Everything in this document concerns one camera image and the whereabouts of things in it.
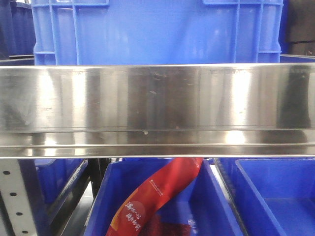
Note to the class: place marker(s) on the blue bin right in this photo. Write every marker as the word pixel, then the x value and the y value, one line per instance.
pixel 273 196

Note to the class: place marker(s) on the stainless steel rail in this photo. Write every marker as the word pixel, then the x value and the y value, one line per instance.
pixel 214 110

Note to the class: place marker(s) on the large blue plastic crate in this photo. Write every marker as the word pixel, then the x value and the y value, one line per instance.
pixel 101 32

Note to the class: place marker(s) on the blue bin left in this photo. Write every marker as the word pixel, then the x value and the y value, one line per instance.
pixel 54 174

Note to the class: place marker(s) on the white perforated metal post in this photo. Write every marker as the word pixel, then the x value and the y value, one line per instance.
pixel 15 197

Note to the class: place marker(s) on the blue bin centre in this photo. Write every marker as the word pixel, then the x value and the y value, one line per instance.
pixel 199 210

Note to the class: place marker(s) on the blue bin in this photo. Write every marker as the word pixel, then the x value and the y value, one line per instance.
pixel 273 196
pixel 54 174
pixel 199 210

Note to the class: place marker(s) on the red printed package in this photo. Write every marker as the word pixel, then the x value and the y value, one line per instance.
pixel 152 194

